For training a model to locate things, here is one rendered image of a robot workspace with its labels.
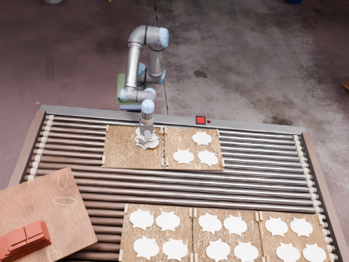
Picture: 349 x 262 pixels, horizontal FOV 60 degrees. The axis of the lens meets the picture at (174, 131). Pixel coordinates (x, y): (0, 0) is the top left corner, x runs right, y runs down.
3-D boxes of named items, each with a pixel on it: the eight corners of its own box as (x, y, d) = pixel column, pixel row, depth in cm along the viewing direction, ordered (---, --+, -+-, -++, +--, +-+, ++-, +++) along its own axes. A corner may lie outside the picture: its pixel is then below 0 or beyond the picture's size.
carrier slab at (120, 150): (106, 126, 219) (106, 125, 218) (162, 129, 224) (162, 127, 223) (102, 168, 198) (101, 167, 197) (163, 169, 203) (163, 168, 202)
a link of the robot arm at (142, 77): (130, 73, 236) (130, 60, 225) (147, 75, 237) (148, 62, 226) (128, 83, 229) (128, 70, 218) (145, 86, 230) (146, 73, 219)
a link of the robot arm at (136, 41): (128, 20, 184) (118, 99, 182) (146, 22, 184) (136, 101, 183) (130, 27, 195) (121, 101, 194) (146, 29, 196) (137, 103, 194)
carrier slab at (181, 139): (163, 129, 225) (163, 127, 223) (217, 130, 230) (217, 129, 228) (165, 169, 203) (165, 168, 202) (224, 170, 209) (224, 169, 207)
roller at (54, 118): (48, 117, 224) (47, 113, 220) (297, 138, 242) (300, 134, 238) (46, 122, 221) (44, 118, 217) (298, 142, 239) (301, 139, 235)
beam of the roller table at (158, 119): (43, 109, 230) (41, 104, 225) (301, 131, 249) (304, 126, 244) (40, 117, 225) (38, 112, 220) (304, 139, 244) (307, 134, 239)
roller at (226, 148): (42, 133, 214) (41, 129, 211) (301, 153, 232) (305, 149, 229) (40, 139, 211) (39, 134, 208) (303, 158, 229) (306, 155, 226)
